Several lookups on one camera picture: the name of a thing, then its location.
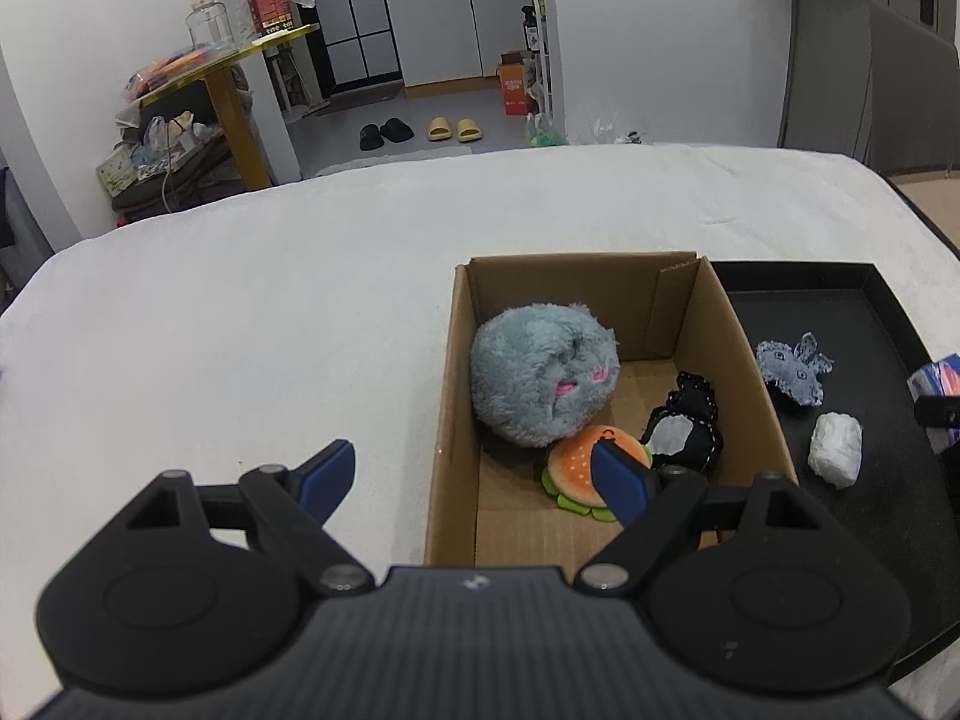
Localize blue tissue packet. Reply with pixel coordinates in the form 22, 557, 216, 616
906, 352, 960, 447

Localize white paper ball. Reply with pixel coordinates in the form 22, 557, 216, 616
807, 413, 862, 489

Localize grey blue knitted cloth toy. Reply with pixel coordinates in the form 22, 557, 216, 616
755, 332, 835, 408

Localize black white plush toy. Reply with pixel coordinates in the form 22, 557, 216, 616
640, 371, 724, 476

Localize hamburger plush toy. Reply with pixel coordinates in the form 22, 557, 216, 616
540, 424, 652, 522

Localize black shallow tray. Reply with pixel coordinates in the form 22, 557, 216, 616
715, 262, 958, 679

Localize brown cardboard box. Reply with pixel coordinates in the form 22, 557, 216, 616
425, 252, 796, 575

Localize grey fluffy plush ball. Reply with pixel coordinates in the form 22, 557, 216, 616
469, 304, 622, 449

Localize clutter pile under table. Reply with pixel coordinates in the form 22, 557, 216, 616
96, 103, 245, 226

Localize black slipper left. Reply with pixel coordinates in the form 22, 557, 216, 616
359, 124, 384, 151

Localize black slipper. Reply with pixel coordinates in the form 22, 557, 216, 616
379, 117, 415, 143
359, 124, 384, 151

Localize green plastic bag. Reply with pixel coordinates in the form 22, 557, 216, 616
529, 130, 566, 148

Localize black slipper right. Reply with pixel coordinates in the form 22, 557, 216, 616
379, 117, 415, 143

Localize yellow round side table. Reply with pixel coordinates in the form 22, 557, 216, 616
135, 23, 319, 190

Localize orange carton box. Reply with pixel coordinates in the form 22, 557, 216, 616
496, 50, 539, 117

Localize colourful packets on table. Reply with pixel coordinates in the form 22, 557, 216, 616
124, 46, 220, 103

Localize clear glass jar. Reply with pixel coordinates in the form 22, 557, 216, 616
184, 0, 233, 49

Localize red snack box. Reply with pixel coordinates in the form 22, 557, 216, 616
245, 0, 295, 36

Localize white kitchen cabinet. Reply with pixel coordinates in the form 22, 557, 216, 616
386, 0, 532, 88

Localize grey door with handle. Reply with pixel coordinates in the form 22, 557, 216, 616
779, 0, 958, 176

